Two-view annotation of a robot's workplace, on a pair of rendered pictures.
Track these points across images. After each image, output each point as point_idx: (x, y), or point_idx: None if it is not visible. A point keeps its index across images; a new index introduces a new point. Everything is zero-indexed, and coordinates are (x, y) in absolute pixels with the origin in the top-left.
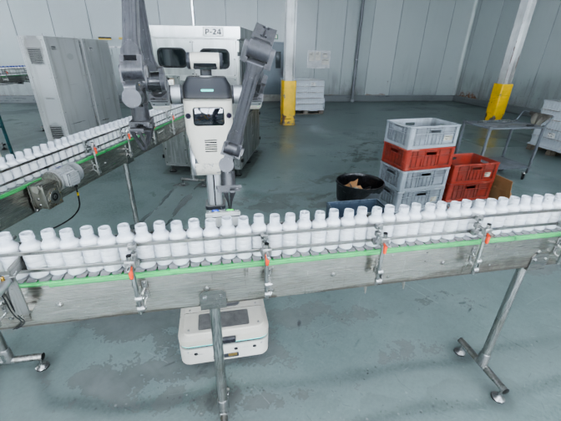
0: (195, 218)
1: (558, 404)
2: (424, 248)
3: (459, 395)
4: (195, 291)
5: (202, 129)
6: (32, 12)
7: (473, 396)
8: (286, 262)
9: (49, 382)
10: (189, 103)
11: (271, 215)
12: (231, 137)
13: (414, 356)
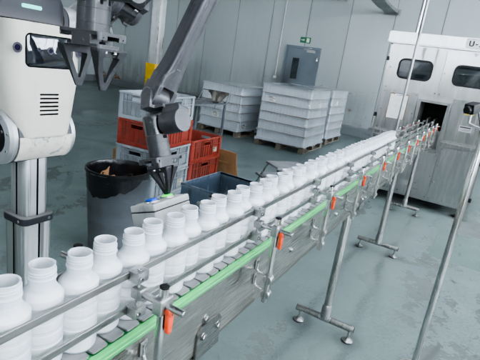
0: (186, 205)
1: (374, 323)
2: (331, 201)
3: (328, 355)
4: (194, 329)
5: (38, 75)
6: None
7: (335, 349)
8: (269, 246)
9: None
10: (21, 25)
11: (250, 186)
12: (169, 80)
13: (273, 342)
